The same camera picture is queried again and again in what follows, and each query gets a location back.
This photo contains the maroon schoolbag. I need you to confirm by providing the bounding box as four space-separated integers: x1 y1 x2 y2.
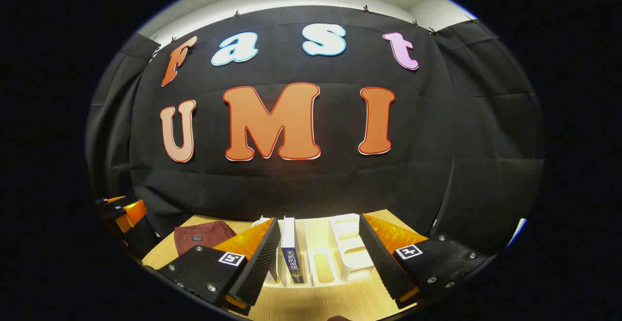
174 220 237 256

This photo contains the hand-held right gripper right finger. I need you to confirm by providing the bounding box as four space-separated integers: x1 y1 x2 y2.
359 213 489 309

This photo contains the blue cover book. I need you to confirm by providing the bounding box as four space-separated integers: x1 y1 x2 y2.
281 217 305 284

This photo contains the black backdrop cloth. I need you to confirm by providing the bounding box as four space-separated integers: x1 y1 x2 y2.
86 5 545 263

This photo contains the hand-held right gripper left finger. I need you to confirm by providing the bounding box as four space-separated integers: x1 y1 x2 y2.
156 217 282 317

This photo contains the white bookshelf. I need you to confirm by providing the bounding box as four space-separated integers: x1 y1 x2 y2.
251 213 377 287

